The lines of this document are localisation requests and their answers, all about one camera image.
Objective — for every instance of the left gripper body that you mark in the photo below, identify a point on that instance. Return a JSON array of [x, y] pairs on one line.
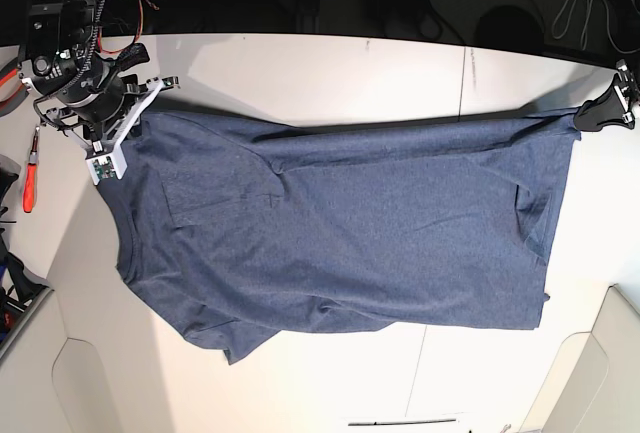
[[626, 88]]

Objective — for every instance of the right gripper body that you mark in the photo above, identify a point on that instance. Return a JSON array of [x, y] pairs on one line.
[[98, 116]]

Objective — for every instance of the blue t-shirt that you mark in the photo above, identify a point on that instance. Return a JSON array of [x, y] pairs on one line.
[[234, 229]]

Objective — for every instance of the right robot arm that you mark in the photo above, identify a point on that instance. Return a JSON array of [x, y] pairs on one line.
[[63, 47]]

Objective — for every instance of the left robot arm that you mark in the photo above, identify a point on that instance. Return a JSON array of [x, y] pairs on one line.
[[617, 106]]

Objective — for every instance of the orange grey pliers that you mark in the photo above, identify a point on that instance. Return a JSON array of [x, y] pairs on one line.
[[13, 91]]

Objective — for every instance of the dark clutter at left edge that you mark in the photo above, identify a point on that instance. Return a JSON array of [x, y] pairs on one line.
[[22, 293]]

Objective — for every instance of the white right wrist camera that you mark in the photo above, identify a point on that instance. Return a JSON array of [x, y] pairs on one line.
[[106, 164]]

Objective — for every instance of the orange handled screwdriver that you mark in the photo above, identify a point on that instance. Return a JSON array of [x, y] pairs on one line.
[[29, 190]]

